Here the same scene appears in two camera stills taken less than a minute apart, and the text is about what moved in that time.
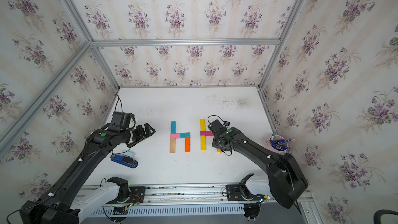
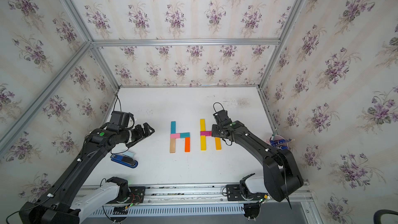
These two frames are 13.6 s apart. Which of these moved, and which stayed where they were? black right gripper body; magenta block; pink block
Moved: black right gripper body
Stayed: magenta block; pink block
